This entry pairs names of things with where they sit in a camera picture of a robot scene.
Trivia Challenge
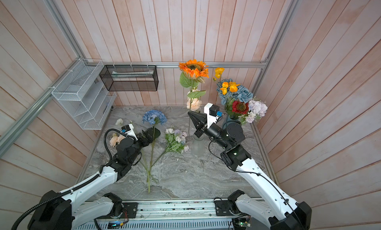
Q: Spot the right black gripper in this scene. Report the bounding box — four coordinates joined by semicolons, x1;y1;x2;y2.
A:
190;112;230;152

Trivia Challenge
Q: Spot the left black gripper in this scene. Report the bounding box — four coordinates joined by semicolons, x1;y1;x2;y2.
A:
127;127;154;163

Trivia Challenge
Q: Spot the cream peach rose stem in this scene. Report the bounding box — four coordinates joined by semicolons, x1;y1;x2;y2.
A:
187;96;202;111

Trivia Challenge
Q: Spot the teal ceramic vase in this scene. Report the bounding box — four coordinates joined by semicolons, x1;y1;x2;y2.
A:
222;115;242;129

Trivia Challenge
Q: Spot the dusty blue rose bunch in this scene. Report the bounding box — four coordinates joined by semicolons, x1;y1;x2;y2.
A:
218;85;254;105

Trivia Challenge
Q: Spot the red gerbera flower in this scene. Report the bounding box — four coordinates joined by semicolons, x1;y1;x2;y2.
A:
232;101;249;115

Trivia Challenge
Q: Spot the yellow flower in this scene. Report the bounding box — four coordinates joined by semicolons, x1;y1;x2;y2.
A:
213;67;240;96

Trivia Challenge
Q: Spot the orange flower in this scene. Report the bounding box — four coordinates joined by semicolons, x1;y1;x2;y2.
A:
178;59;210;135

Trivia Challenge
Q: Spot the lilac white flower bunch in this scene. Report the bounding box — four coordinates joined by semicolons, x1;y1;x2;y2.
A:
240;99;268;124

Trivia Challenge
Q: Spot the clear glass vase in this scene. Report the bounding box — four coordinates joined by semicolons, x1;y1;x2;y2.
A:
191;134;205;157

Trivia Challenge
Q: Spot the white poppy flower stem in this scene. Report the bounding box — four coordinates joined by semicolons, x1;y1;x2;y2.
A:
115;118;124;126

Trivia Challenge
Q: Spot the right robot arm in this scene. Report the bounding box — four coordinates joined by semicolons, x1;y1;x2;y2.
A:
188;111;312;230

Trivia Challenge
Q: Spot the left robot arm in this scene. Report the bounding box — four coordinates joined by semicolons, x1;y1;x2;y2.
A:
27;127;160;230

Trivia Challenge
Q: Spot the blue hydrangea flower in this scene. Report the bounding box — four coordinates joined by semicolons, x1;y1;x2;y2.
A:
143;109;167;193

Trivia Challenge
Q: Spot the small lilac flower spray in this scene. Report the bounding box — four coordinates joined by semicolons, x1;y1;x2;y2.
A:
151;128;190;167

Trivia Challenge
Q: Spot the cream peach carnation bunch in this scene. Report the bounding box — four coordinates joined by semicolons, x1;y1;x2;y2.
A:
109;133;125;147

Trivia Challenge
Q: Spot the black mesh basket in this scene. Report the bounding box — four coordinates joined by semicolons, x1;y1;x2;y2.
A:
100;65;159;92

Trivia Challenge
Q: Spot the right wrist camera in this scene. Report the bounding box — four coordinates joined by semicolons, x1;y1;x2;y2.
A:
204;103;223;128

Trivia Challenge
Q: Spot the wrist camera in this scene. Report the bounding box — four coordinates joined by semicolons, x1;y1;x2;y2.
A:
121;123;138;141
204;103;223;128

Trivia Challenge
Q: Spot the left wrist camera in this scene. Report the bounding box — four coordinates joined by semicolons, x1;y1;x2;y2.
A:
121;123;138;141

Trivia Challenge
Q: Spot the black corrugated cable hose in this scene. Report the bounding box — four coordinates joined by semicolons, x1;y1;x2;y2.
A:
11;128;132;230

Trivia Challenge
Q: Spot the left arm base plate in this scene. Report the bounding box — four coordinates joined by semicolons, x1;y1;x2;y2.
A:
98;202;138;220

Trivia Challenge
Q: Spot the white wire mesh shelf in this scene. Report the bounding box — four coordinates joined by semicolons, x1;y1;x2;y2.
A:
52;59;116;130

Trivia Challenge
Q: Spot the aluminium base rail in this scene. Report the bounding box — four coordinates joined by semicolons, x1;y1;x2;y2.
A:
50;198;304;230

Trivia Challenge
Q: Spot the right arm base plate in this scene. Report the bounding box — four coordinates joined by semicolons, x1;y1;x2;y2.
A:
213;198;240;216

